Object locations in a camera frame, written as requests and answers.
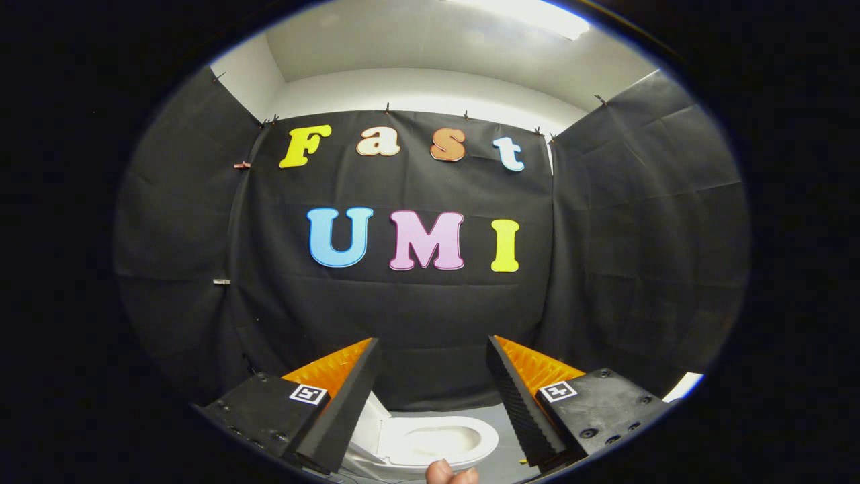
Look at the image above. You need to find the white board panel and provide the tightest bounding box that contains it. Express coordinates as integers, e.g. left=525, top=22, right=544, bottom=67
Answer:
left=662, top=372, right=705, bottom=403

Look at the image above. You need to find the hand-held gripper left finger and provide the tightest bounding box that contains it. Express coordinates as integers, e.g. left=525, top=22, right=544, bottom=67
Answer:
left=195, top=338, right=380, bottom=475

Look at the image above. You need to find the black backdrop cloth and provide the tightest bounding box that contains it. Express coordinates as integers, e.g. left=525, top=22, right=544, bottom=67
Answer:
left=113, top=67, right=750, bottom=412

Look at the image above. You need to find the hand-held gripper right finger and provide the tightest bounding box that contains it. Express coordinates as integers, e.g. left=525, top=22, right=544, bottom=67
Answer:
left=485, top=335, right=673, bottom=471

